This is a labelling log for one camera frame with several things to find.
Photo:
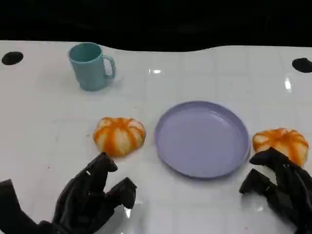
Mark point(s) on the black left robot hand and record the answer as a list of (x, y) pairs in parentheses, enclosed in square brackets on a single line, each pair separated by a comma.
[(80, 195)]

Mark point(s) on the orange white toy bread roll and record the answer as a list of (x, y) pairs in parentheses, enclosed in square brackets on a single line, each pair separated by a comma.
[(119, 136), (280, 140)]

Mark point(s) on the pale green mug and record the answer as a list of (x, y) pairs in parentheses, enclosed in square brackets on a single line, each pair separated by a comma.
[(89, 73)]

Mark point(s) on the black table grommet hole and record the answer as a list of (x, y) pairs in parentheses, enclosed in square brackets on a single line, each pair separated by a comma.
[(12, 58), (303, 65)]

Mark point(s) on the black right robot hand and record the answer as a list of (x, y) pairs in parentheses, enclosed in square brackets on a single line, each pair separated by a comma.
[(295, 190)]

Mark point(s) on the lilac plate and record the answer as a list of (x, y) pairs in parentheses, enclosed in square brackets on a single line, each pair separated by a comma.
[(202, 141)]

